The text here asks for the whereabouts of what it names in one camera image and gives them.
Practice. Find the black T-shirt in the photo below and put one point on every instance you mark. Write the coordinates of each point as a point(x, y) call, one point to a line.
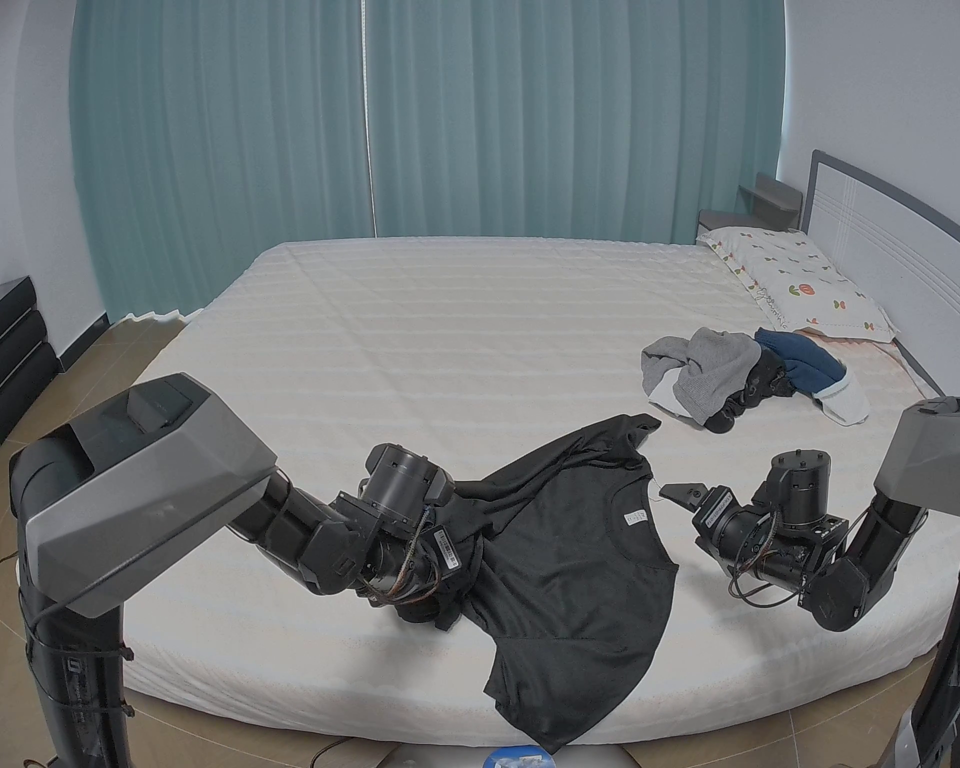
point(577, 585)

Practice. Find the white printed pillow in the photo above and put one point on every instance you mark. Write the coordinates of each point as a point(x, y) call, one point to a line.
point(802, 281)

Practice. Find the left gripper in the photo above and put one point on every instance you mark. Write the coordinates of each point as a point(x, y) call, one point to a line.
point(412, 570)

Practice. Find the pile of clothes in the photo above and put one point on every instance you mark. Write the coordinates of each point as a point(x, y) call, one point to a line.
point(720, 371)

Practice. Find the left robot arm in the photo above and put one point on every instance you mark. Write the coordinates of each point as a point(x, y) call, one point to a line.
point(150, 487)

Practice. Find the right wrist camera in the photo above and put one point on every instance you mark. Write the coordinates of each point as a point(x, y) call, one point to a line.
point(761, 504)

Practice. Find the black chest of drawers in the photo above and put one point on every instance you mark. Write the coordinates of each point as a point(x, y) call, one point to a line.
point(22, 352)

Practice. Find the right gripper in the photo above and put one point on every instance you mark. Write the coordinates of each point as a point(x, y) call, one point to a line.
point(724, 529)

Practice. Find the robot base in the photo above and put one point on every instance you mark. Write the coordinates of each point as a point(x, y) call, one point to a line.
point(450, 757)

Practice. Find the blue-green curtain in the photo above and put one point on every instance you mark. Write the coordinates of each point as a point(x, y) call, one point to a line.
point(225, 150)
point(570, 120)

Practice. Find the grey bedside table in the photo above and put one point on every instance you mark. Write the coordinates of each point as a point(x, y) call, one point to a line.
point(765, 199)

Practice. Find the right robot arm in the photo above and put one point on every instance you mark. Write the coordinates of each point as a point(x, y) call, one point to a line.
point(907, 465)

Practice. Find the bed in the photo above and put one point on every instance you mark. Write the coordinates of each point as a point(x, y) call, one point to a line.
point(450, 337)

